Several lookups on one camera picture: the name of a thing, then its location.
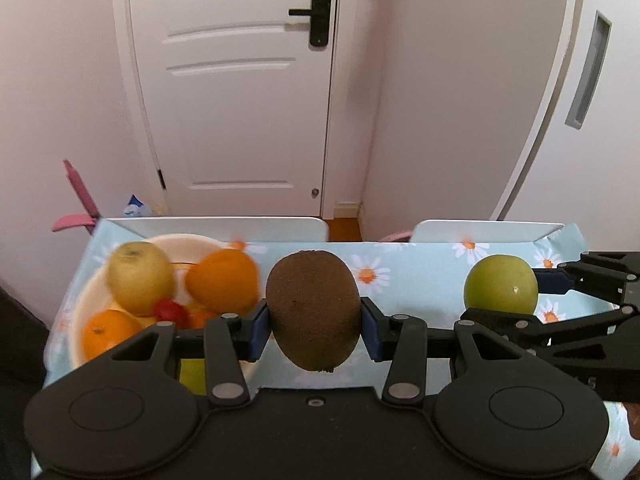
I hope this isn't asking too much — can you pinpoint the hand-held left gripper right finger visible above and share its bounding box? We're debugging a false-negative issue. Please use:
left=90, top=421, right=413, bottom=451
left=360, top=296, right=521, bottom=404

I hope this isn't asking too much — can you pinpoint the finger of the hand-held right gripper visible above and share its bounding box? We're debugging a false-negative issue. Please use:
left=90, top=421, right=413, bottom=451
left=533, top=252, right=640, bottom=306
left=459, top=305, right=640, bottom=348

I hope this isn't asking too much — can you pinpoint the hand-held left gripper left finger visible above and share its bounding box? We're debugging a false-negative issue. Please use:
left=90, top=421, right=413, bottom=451
left=110, top=299, right=272, bottom=408

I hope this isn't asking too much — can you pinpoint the green apple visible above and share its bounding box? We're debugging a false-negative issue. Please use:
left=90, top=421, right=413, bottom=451
left=463, top=255, right=540, bottom=315

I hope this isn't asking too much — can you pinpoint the small tangerine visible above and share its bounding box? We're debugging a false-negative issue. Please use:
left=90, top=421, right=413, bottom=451
left=189, top=309, right=221, bottom=330
left=81, top=310, right=144, bottom=362

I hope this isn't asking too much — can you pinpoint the brown kiwi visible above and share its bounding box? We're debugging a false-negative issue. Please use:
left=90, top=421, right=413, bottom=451
left=265, top=250, right=362, bottom=373

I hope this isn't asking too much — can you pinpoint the large orange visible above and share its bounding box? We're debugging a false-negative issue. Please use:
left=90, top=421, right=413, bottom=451
left=186, top=249, right=259, bottom=316

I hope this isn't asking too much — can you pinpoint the small yellow-green fruit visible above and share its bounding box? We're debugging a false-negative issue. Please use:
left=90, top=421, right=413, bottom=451
left=178, top=358, right=207, bottom=397

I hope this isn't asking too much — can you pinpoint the small red fruit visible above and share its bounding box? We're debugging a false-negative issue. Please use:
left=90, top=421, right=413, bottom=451
left=152, top=299, right=190, bottom=327

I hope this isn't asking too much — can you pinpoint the cream bowl with yellow print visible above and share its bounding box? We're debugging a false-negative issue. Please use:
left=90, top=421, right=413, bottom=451
left=70, top=234, right=266, bottom=373

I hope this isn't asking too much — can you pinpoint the white chair back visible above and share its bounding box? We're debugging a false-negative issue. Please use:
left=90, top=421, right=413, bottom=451
left=102, top=217, right=330, bottom=244
left=410, top=219, right=566, bottom=244

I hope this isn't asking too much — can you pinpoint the yellow apple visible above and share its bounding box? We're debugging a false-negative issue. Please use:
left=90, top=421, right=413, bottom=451
left=106, top=241, right=176, bottom=313

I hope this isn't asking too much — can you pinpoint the blue and white packet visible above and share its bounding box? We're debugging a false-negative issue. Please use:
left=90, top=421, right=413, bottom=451
left=122, top=194, right=157, bottom=219

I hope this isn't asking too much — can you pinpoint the white panelled door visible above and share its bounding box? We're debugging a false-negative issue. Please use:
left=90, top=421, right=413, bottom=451
left=125, top=0, right=342, bottom=219

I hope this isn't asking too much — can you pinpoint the white cabinet with recessed handle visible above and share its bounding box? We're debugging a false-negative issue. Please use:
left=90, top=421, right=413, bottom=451
left=490, top=0, right=640, bottom=256

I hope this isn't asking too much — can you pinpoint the black door lock handle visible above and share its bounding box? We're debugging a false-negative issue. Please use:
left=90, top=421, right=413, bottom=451
left=288, top=0, right=334, bottom=49

